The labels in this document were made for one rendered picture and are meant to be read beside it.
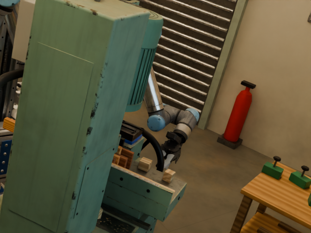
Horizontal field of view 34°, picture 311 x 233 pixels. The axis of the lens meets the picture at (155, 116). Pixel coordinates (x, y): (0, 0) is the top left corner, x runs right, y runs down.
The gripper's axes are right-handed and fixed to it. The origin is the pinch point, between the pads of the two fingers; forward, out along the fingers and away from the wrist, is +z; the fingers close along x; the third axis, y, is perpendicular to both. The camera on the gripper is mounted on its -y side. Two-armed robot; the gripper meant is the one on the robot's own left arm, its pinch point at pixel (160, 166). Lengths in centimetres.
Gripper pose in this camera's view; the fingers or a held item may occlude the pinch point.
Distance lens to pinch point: 214.0
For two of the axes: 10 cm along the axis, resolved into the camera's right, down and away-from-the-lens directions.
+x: -9.0, -3.4, 2.8
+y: -0.1, 6.5, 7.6
